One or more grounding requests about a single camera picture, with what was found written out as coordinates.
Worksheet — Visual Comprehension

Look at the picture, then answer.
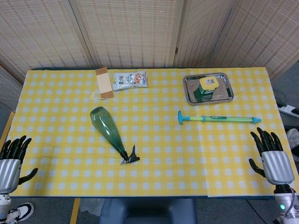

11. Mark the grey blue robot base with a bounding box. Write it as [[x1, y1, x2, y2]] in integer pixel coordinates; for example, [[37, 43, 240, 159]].
[[98, 198, 198, 224]]

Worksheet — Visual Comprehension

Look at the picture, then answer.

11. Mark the white power strip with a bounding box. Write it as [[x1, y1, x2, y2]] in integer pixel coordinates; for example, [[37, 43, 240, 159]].
[[278, 104, 299, 119]]

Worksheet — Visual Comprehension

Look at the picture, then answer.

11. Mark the green spray bottle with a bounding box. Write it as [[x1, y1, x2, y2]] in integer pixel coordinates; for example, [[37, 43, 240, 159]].
[[89, 106, 141, 165]]

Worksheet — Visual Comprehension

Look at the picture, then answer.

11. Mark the rectangular metal tray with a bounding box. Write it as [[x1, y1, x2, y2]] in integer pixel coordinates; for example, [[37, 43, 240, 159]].
[[182, 72, 235, 106]]

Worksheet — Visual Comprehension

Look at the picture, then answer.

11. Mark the woven bamboo folding screen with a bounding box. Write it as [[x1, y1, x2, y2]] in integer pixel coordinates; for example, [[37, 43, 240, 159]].
[[0, 0, 299, 110]]

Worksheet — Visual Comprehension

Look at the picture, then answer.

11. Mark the black floor cable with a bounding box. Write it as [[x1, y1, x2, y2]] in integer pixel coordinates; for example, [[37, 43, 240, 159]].
[[273, 88, 288, 106]]

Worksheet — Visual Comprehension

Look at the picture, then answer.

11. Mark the clear plastic wrapper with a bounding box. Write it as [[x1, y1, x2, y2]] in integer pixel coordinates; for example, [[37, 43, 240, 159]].
[[90, 91, 109, 101]]

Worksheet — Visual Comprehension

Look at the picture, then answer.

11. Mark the brown beige paper packet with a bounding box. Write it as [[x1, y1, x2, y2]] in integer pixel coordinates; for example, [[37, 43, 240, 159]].
[[95, 67, 114, 100]]

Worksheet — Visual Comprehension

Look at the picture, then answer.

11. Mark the green container yellow lid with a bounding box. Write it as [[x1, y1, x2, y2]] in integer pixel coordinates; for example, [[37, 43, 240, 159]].
[[192, 76, 221, 102]]

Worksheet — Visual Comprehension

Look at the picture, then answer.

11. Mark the white shoe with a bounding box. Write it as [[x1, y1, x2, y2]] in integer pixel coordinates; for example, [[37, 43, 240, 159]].
[[286, 128, 299, 163]]

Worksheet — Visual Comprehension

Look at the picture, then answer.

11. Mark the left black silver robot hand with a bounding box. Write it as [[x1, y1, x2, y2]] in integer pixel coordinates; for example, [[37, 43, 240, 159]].
[[0, 134, 39, 194]]

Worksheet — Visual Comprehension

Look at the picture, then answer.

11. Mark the green blue water pump toy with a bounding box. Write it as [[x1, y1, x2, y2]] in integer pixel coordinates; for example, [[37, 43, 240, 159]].
[[178, 110, 262, 126]]

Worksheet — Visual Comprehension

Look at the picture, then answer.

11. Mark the black white sneaker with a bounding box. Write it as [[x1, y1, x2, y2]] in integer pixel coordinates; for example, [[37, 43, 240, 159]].
[[6, 202, 35, 224]]

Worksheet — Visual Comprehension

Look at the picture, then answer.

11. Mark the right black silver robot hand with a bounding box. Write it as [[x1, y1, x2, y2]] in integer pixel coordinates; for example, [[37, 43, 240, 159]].
[[248, 127, 295, 186]]

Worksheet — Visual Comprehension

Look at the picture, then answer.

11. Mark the white printed snack bag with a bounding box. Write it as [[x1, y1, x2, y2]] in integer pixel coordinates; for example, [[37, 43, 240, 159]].
[[111, 70, 149, 91]]

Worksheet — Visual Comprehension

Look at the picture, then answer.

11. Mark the yellow white checkered tablecloth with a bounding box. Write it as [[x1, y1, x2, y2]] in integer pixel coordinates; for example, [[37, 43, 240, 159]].
[[0, 66, 295, 199]]

